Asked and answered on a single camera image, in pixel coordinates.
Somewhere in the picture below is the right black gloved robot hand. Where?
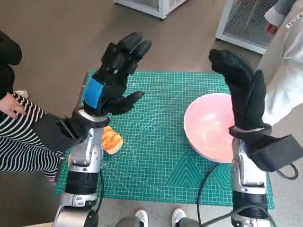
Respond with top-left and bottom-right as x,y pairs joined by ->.
208,49 -> 270,131

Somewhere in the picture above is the left bare black robot hand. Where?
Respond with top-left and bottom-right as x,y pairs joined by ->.
81,31 -> 152,116

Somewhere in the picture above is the pink bowl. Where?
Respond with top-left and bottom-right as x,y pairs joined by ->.
184,93 -> 235,163

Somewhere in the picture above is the long striped toy bread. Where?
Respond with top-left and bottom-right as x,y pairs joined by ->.
101,125 -> 124,156

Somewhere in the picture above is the person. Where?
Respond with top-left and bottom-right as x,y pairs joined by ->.
257,0 -> 303,127
0,30 -> 71,182

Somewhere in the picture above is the white mesh cabinet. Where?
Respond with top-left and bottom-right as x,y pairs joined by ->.
113,0 -> 187,20
214,0 -> 282,55

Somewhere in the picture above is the person's hand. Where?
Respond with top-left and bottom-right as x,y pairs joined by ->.
0,92 -> 27,120
264,21 -> 279,35

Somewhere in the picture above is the green cutting mat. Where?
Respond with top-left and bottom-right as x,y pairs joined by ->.
54,69 -> 275,210

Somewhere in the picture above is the person's grey leg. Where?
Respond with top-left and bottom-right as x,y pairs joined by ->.
115,216 -> 141,227
176,217 -> 199,227

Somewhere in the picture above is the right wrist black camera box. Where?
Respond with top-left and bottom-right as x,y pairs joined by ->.
250,134 -> 301,172

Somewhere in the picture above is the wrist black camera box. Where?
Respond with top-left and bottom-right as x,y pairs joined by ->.
32,113 -> 88,152
250,134 -> 301,172

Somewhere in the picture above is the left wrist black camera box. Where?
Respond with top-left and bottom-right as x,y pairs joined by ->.
32,113 -> 88,152

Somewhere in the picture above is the black camera cable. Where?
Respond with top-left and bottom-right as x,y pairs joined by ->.
278,162 -> 299,180

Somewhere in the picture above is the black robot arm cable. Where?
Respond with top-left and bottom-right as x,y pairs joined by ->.
196,162 -> 278,227
91,169 -> 105,213

